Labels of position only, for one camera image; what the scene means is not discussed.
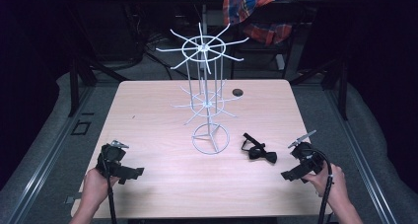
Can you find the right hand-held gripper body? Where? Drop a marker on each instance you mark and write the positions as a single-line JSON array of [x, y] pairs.
[[307, 161]]

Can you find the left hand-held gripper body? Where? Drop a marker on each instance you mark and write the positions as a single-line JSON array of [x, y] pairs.
[[111, 163]]

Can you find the black bow tie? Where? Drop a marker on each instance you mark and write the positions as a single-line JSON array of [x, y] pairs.
[[266, 157]]

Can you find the person's left hand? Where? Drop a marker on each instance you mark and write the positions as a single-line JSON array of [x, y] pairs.
[[95, 189]]

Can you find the person's right hand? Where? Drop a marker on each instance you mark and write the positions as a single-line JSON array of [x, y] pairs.
[[332, 186]]

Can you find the black chair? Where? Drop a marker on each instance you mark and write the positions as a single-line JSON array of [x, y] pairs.
[[263, 51]]

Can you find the plaid cloth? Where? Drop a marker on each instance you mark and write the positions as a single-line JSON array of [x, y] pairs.
[[243, 7]]

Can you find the aluminium floor rail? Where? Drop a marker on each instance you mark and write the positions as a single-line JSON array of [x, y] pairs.
[[44, 166], [364, 166]]

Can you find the black metal frame post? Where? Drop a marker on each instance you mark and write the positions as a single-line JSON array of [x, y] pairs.
[[343, 92], [73, 89]]

